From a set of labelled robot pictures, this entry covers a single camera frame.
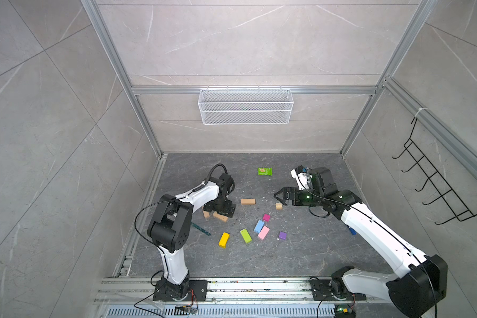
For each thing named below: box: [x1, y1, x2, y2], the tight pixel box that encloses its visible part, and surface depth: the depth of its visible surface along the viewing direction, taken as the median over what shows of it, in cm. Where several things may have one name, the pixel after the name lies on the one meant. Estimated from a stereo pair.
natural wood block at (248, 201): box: [239, 198, 256, 205], surface depth 100 cm
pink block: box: [257, 225, 270, 241], surface depth 90 cm
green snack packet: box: [257, 167, 273, 176], surface depth 113 cm
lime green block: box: [239, 228, 253, 244], surface depth 88 cm
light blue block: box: [253, 219, 265, 234], surface depth 91 cm
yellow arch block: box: [217, 231, 230, 249], surface depth 85 cm
